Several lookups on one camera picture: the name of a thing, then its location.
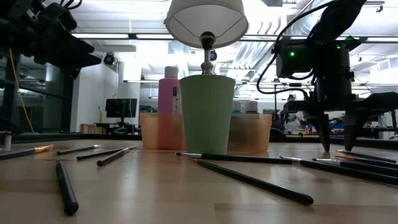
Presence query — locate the orange translucent plastic tray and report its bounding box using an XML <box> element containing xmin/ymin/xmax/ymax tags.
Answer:
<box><xmin>139</xmin><ymin>112</ymin><xmax>273</xmax><ymax>155</ymax></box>

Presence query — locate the white shade table lamp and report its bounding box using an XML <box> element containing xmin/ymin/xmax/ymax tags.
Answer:
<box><xmin>164</xmin><ymin>0</ymin><xmax>249</xmax><ymax>75</ymax></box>

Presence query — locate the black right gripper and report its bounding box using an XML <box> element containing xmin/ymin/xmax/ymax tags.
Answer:
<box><xmin>275</xmin><ymin>38</ymin><xmax>398</xmax><ymax>153</ymax></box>

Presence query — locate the stack of wooden blocks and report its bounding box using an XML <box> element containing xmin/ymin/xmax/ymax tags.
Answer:
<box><xmin>80</xmin><ymin>123</ymin><xmax>104</xmax><ymax>134</ymax></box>

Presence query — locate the person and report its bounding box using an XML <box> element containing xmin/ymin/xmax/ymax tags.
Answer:
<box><xmin>281</xmin><ymin>94</ymin><xmax>312</xmax><ymax>134</ymax></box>

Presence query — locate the large pink paint bottle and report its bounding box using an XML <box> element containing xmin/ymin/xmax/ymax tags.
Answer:
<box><xmin>157</xmin><ymin>65</ymin><xmax>183</xmax><ymax>151</ymax></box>

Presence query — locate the black computer monitor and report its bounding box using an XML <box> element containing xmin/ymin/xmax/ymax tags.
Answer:
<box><xmin>104</xmin><ymin>98</ymin><xmax>138</xmax><ymax>126</ymax></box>

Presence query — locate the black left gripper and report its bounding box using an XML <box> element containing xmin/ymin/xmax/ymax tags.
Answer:
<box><xmin>0</xmin><ymin>0</ymin><xmax>103</xmax><ymax>79</ymax></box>

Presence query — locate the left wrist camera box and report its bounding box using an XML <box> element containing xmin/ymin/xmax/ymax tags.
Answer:
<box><xmin>46</xmin><ymin>2</ymin><xmax>78</xmax><ymax>32</ymax></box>

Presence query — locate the brown small paint bottle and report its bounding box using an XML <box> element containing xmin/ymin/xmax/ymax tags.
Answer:
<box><xmin>243</xmin><ymin>100</ymin><xmax>259</xmax><ymax>115</ymax></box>

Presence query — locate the orange flat tip paint brush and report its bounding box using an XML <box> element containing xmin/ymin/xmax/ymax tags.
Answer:
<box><xmin>0</xmin><ymin>144</ymin><xmax>55</xmax><ymax>161</ymax></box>

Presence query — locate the mint green ribbed cup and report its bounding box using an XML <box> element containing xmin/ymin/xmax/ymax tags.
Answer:
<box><xmin>179</xmin><ymin>73</ymin><xmax>236</xmax><ymax>156</ymax></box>

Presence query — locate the yellow extension cable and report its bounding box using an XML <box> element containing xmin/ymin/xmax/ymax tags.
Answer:
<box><xmin>8</xmin><ymin>49</ymin><xmax>35</xmax><ymax>134</ymax></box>

